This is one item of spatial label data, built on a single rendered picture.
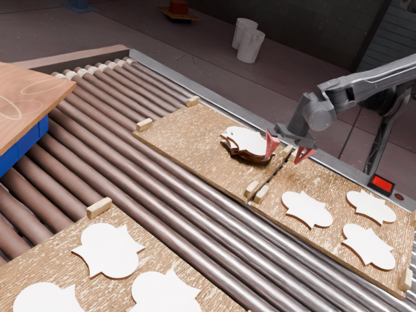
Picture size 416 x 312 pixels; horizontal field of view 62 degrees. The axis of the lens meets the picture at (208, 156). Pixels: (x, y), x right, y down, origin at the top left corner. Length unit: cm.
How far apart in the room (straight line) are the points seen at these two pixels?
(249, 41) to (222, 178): 373
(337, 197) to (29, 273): 82
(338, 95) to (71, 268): 73
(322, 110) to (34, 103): 72
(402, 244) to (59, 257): 85
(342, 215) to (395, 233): 15
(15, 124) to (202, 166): 49
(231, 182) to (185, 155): 16
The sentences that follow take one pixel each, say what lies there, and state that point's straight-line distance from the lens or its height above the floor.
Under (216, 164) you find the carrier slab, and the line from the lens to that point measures 102.
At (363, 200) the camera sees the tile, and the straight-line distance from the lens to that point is 113.
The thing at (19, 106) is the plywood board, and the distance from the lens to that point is 98.
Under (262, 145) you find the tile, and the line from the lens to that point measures 107.
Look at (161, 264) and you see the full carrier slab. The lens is 74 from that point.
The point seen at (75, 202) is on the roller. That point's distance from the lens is 87.
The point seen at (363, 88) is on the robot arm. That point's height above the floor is 126.
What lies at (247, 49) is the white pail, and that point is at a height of 17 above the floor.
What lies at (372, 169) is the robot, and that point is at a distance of 223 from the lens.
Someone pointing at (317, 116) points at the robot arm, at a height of 119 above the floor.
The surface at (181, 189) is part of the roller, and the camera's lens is 93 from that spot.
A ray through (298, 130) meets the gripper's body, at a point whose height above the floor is 111.
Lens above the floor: 154
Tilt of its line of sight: 35 degrees down
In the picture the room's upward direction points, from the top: 16 degrees clockwise
